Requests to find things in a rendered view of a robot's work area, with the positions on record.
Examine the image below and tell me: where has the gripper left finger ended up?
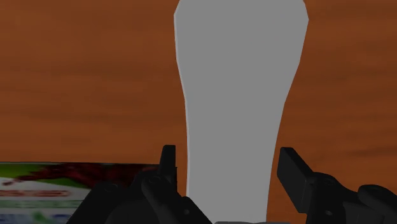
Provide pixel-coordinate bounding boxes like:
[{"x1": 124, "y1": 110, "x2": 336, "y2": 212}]
[{"x1": 66, "y1": 144, "x2": 213, "y2": 224}]

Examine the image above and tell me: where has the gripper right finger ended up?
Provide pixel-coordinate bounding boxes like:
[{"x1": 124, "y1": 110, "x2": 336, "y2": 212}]
[{"x1": 276, "y1": 146, "x2": 397, "y2": 224}]

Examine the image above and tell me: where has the colourful printed box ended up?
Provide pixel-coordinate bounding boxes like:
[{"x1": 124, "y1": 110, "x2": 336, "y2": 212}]
[{"x1": 0, "y1": 162, "x2": 160, "y2": 224}]

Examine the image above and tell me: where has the grey tall vase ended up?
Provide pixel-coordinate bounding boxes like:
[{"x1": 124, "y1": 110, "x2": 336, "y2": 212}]
[{"x1": 173, "y1": 0, "x2": 310, "y2": 224}]

